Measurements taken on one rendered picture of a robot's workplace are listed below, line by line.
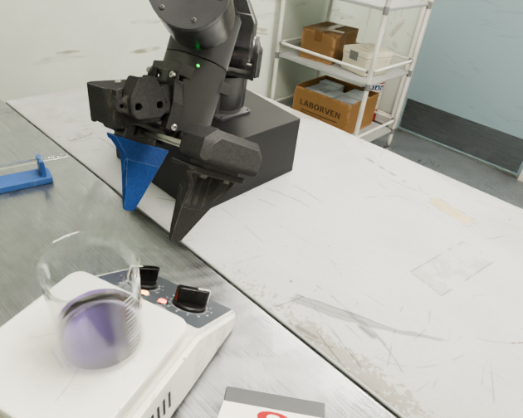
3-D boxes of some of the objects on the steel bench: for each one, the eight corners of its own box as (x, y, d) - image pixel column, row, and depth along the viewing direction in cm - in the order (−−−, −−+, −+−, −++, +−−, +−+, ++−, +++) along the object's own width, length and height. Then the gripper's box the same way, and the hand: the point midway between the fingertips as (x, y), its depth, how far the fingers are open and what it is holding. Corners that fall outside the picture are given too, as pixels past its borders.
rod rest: (48, 172, 66) (44, 151, 64) (54, 182, 64) (49, 161, 62) (-28, 187, 61) (-36, 165, 59) (-25, 199, 59) (-32, 177, 56)
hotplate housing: (136, 282, 49) (131, 226, 44) (237, 329, 45) (243, 274, 40) (-60, 464, 32) (-101, 405, 27) (74, 566, 28) (52, 516, 23)
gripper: (290, 82, 35) (233, 262, 36) (172, 69, 48) (134, 201, 49) (235, 51, 30) (173, 257, 32) (120, 46, 43) (80, 193, 45)
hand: (159, 189), depth 40 cm, fingers open, 9 cm apart
